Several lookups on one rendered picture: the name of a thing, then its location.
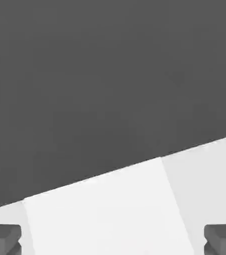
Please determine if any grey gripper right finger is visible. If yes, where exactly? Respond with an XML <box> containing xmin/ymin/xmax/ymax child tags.
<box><xmin>204</xmin><ymin>224</ymin><xmax>226</xmax><ymax>255</ymax></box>

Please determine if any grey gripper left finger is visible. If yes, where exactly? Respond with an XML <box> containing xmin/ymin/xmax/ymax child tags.
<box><xmin>0</xmin><ymin>224</ymin><xmax>22</xmax><ymax>255</ymax></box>

